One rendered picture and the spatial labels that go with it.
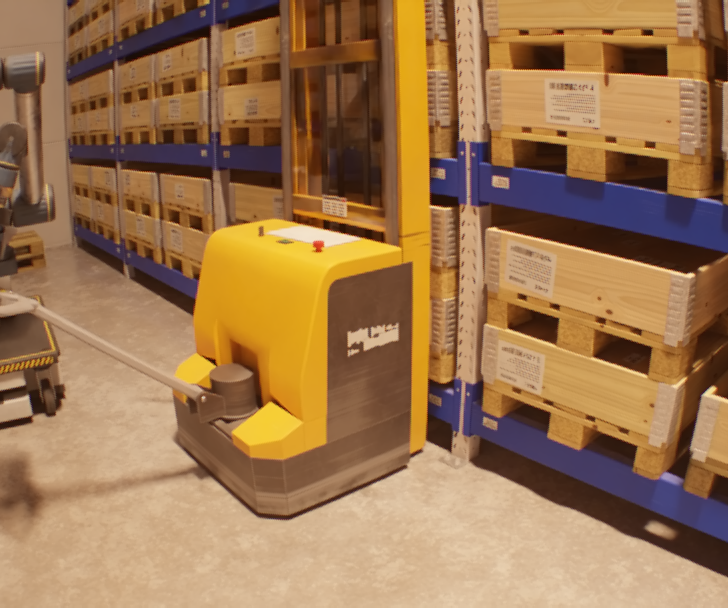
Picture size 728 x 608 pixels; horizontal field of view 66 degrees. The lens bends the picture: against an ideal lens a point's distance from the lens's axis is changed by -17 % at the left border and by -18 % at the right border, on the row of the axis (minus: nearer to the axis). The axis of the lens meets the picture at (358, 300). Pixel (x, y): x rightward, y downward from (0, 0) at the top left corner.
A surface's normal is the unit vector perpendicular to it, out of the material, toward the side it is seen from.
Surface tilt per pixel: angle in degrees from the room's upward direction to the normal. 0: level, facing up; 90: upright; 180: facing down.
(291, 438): 90
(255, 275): 74
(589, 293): 90
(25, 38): 90
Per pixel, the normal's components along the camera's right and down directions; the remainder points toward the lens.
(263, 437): -0.30, -0.81
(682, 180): -0.78, 0.20
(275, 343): -0.75, -0.07
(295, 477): 0.63, 0.22
